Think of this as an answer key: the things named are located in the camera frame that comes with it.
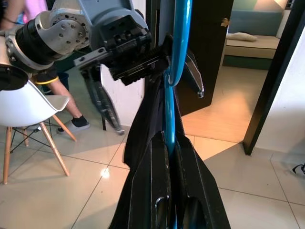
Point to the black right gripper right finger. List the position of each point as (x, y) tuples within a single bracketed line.
[(200, 195)]

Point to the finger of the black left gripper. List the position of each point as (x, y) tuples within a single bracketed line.
[(102, 102), (194, 71)]

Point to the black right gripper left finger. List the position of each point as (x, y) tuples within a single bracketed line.
[(147, 190)]

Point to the blue plastic hanger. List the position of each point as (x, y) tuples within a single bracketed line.
[(182, 35)]

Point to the dark navy garment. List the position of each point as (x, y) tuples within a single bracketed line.
[(143, 119)]

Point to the person in pink shirt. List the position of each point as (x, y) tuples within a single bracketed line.
[(62, 93)]

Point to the white pillow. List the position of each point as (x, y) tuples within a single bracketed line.
[(240, 36)]

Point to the teal beige daybed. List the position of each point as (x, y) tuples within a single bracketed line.
[(250, 50)]

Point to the white shell chair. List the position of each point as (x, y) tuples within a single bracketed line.
[(28, 105)]

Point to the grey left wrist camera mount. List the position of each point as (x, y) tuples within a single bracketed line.
[(104, 26)]

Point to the black door frame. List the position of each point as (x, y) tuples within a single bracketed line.
[(267, 95)]

